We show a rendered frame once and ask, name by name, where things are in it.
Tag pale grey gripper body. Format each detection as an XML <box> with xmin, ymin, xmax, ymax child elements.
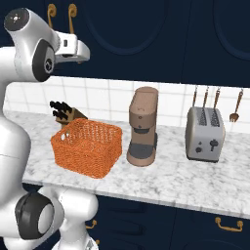
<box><xmin>54</xmin><ymin>40</ymin><xmax>92</xmax><ymax>64</ymax></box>

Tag orange woven basket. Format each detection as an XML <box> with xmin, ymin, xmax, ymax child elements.
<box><xmin>50</xmin><ymin>117</ymin><xmax>124</xmax><ymax>180</ymax></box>

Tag navy base cabinet door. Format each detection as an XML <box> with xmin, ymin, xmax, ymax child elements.
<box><xmin>96</xmin><ymin>194</ymin><xmax>178</xmax><ymax>250</ymax></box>

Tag wooden knife block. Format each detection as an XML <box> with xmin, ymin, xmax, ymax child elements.
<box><xmin>49</xmin><ymin>100</ymin><xmax>89</xmax><ymax>127</ymax></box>

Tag brown coffee machine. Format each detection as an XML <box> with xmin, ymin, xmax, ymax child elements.
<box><xmin>126</xmin><ymin>86</ymin><xmax>160</xmax><ymax>168</ymax></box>

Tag grey toaster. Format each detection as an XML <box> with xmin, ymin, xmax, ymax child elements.
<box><xmin>185</xmin><ymin>105</ymin><xmax>227</xmax><ymax>163</ymax></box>

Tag navy drawer front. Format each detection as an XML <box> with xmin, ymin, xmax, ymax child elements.
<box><xmin>175</xmin><ymin>206</ymin><xmax>250</xmax><ymax>250</ymax></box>

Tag brass cabinet door handle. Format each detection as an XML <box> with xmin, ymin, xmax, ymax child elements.
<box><xmin>47</xmin><ymin>3</ymin><xmax>58</xmax><ymax>29</ymax></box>
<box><xmin>67</xmin><ymin>3</ymin><xmax>78</xmax><ymax>35</ymax></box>

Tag navy wall cabinet door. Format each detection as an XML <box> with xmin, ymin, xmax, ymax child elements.
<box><xmin>61</xmin><ymin>0</ymin><xmax>192</xmax><ymax>84</ymax></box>
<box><xmin>0</xmin><ymin>0</ymin><xmax>63</xmax><ymax>75</ymax></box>
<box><xmin>189</xmin><ymin>0</ymin><xmax>250</xmax><ymax>89</ymax></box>

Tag brown-handled hanging utensil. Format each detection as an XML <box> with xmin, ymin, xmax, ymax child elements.
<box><xmin>191</xmin><ymin>85</ymin><xmax>199</xmax><ymax>109</ymax></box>
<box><xmin>202</xmin><ymin>85</ymin><xmax>210</xmax><ymax>109</ymax></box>
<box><xmin>212</xmin><ymin>86</ymin><xmax>222</xmax><ymax>110</ymax></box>

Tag brown-handled hanging fork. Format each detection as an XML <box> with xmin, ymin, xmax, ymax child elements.
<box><xmin>229</xmin><ymin>88</ymin><xmax>245</xmax><ymax>124</ymax></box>

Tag brass drawer handle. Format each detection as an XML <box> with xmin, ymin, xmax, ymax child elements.
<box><xmin>214</xmin><ymin>216</ymin><xmax>244</xmax><ymax>233</ymax></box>

